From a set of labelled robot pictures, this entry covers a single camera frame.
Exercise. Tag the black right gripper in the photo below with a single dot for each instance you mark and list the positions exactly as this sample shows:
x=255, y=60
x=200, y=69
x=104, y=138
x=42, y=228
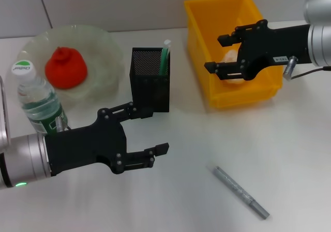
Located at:
x=274, y=46

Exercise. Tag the grey marker pen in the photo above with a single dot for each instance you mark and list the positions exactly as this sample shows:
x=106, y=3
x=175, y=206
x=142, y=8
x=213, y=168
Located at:
x=238, y=190

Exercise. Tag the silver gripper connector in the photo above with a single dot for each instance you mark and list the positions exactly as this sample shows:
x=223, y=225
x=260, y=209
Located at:
x=60, y=123
x=289, y=68

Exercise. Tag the green utility knife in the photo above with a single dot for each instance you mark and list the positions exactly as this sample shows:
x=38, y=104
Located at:
x=164, y=61

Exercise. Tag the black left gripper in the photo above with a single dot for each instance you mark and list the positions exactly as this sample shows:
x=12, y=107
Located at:
x=88, y=146

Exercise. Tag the black mesh pen holder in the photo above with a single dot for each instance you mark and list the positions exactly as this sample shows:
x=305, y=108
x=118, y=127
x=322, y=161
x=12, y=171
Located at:
x=152, y=95

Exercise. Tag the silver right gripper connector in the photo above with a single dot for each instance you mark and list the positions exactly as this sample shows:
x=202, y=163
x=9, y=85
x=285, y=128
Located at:
x=289, y=68

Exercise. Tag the white paper ball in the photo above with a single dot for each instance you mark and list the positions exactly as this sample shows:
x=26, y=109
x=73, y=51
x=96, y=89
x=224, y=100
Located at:
x=231, y=56

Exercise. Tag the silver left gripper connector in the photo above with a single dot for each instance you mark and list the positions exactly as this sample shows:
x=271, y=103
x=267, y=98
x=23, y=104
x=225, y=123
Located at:
x=60, y=123

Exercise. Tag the pale green glass fruit plate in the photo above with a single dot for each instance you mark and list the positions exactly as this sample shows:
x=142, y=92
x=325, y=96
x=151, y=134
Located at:
x=103, y=53

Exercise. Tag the yellow plastic bin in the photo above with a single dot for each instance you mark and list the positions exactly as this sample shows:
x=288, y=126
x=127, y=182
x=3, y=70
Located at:
x=201, y=22

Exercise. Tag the clear bottle with green label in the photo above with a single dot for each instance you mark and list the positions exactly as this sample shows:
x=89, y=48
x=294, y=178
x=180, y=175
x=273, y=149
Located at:
x=38, y=100

